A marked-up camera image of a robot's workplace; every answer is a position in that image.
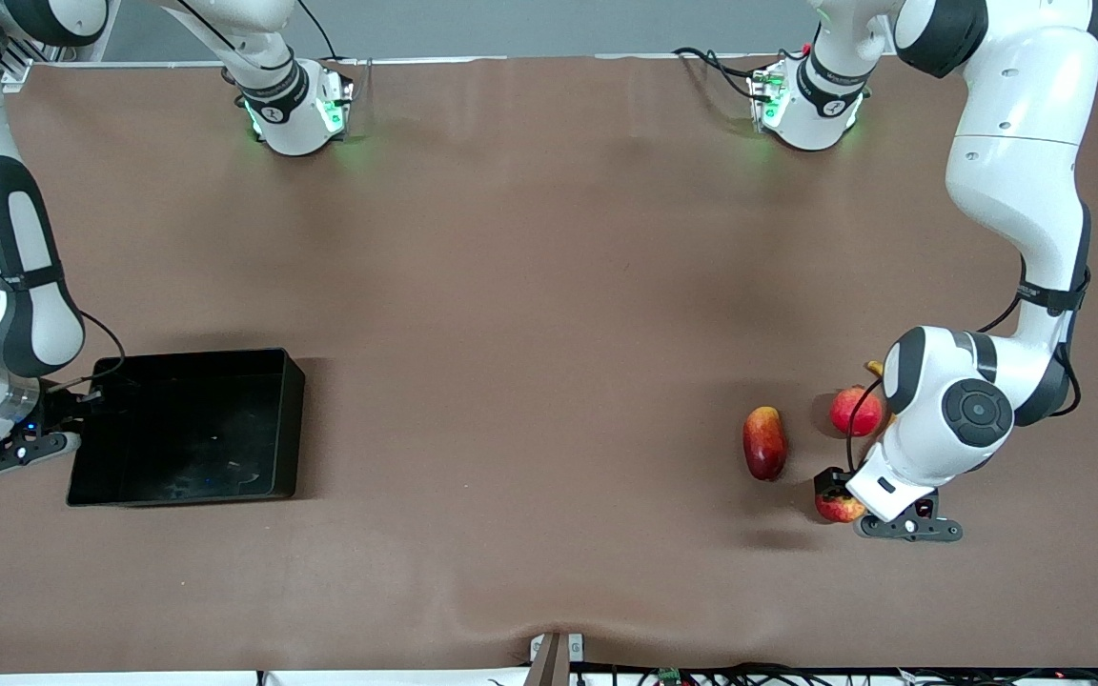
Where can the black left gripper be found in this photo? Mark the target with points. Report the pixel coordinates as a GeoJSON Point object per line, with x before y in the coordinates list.
{"type": "Point", "coordinates": [831, 479]}

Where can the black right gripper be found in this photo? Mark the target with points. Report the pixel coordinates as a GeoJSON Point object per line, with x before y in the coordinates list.
{"type": "Point", "coordinates": [60, 408]}

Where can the small red apple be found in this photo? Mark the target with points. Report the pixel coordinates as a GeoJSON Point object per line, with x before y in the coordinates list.
{"type": "Point", "coordinates": [840, 509]}

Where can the yellow banana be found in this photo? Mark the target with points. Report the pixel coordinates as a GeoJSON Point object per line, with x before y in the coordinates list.
{"type": "Point", "coordinates": [876, 368]}

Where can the black plastic box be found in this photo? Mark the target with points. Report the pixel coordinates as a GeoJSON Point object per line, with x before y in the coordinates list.
{"type": "Point", "coordinates": [187, 429]}

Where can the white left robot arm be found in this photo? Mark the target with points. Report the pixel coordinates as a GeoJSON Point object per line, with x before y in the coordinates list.
{"type": "Point", "coordinates": [1016, 124]}

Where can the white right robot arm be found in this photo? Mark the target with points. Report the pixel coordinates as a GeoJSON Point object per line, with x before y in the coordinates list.
{"type": "Point", "coordinates": [34, 314]}

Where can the large red round apple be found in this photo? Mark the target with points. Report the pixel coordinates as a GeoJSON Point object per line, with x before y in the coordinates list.
{"type": "Point", "coordinates": [856, 412]}

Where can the red yellow mango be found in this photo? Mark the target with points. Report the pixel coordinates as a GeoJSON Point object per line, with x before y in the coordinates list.
{"type": "Point", "coordinates": [764, 443]}

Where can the small green connector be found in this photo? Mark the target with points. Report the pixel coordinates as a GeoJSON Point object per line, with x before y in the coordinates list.
{"type": "Point", "coordinates": [669, 676]}

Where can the brown table mat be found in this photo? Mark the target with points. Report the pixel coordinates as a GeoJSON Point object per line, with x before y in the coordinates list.
{"type": "Point", "coordinates": [511, 286]}

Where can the aluminium frame profile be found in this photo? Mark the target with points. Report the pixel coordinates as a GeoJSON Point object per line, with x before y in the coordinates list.
{"type": "Point", "coordinates": [15, 67]}

